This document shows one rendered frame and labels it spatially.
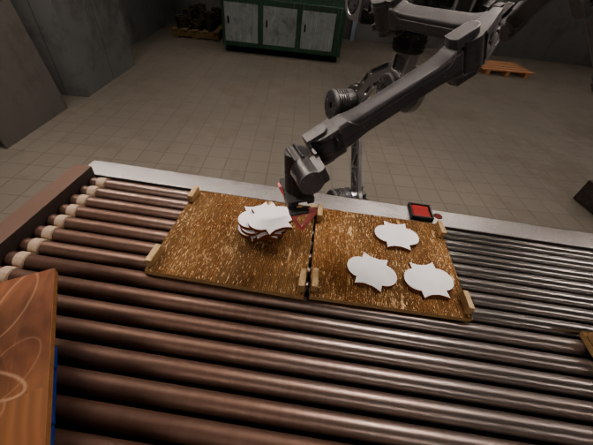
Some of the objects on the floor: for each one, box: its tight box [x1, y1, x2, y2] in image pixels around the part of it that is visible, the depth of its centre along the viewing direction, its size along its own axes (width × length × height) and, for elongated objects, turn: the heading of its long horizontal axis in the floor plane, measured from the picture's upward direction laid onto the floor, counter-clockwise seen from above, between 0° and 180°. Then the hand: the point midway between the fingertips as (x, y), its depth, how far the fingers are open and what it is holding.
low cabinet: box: [221, 0, 347, 63], centre depth 601 cm, size 216×197×85 cm
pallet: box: [478, 60, 536, 79], centre depth 630 cm, size 116×80×10 cm
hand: (296, 214), depth 81 cm, fingers open, 9 cm apart
